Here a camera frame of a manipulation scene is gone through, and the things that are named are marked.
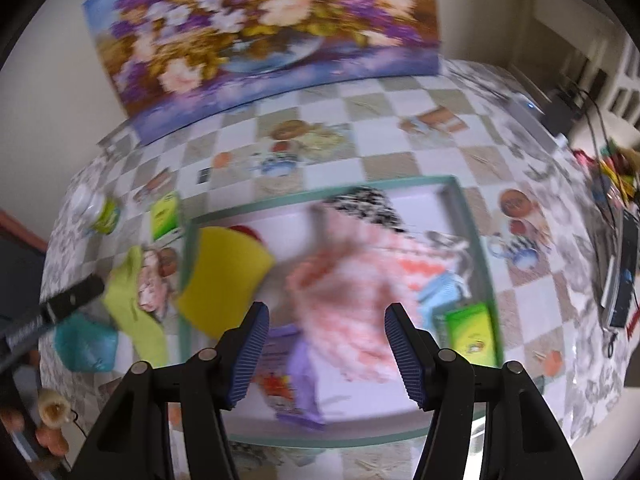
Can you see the white green pill bottle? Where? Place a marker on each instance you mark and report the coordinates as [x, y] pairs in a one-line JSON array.
[[94, 209]]

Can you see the leopard print scrunchie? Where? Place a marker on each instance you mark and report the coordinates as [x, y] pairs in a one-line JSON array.
[[368, 204]]

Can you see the lime green cloth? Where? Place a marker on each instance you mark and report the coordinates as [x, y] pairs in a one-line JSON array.
[[121, 302]]

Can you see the purple wet wipes pack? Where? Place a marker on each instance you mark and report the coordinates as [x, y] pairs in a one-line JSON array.
[[287, 378]]

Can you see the teal white shallow box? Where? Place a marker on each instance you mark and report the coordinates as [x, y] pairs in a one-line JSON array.
[[328, 377]]

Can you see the green tissue pack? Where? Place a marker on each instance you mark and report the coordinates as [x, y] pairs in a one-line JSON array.
[[469, 332], [165, 216]]

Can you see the pink fuzzy cloth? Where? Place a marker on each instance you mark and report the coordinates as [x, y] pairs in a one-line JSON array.
[[339, 293]]

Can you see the white lattice chair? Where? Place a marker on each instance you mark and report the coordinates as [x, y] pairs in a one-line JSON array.
[[609, 74]]

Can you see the white power strip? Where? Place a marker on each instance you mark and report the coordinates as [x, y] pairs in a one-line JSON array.
[[528, 115]]

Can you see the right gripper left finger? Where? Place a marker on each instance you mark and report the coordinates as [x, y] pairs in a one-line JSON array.
[[130, 439]]

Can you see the black smartphone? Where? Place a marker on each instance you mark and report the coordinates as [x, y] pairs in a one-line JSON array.
[[619, 284]]

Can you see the black power adapter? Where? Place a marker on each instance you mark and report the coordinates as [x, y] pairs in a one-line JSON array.
[[560, 113]]

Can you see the pink floral scrunchie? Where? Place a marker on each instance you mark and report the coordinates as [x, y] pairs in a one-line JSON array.
[[153, 290]]

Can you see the person left hand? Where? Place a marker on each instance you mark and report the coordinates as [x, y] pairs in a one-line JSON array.
[[13, 411]]

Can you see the flower painting canvas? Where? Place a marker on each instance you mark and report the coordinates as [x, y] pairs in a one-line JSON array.
[[175, 62]]

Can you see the yellow sponge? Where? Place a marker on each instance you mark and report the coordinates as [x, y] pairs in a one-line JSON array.
[[226, 269]]

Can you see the teal plastic case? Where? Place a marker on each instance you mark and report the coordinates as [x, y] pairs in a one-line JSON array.
[[85, 346]]

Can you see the blue face mask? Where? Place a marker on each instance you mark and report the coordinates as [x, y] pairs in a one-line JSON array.
[[445, 291]]

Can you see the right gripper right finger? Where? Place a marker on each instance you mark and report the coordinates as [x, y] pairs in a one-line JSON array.
[[522, 439]]

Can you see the red tape roll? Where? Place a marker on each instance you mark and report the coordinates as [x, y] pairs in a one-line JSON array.
[[246, 230]]

